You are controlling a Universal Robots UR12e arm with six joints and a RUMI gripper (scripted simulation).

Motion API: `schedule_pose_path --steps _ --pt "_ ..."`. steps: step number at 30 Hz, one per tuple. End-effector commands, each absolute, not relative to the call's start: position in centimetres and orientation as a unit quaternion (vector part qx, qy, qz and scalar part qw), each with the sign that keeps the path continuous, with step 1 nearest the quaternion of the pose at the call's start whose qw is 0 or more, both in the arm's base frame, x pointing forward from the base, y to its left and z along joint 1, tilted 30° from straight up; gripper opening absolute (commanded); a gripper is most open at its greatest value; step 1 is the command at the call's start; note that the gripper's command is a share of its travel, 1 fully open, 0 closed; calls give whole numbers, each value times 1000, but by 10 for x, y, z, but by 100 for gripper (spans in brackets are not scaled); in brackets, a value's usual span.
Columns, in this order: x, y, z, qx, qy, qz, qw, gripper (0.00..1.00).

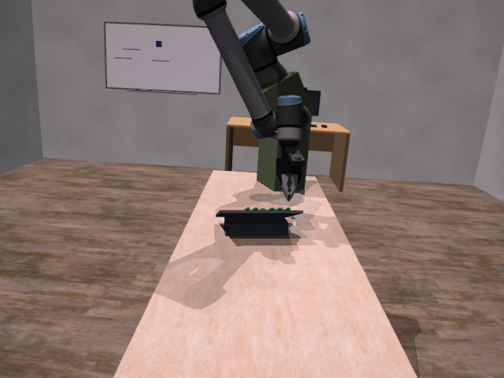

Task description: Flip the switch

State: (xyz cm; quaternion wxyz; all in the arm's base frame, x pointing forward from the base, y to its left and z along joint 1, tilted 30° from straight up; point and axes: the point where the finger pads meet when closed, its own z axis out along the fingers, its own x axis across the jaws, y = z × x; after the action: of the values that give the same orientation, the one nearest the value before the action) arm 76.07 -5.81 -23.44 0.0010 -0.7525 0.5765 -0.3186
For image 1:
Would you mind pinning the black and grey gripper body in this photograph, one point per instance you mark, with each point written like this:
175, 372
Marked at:
283, 160

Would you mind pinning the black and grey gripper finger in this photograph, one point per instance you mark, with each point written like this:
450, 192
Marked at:
283, 182
295, 178

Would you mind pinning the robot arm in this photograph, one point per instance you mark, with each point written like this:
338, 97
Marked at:
252, 61

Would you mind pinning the grey switch panel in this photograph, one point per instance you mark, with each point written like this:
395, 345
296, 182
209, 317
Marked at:
256, 222

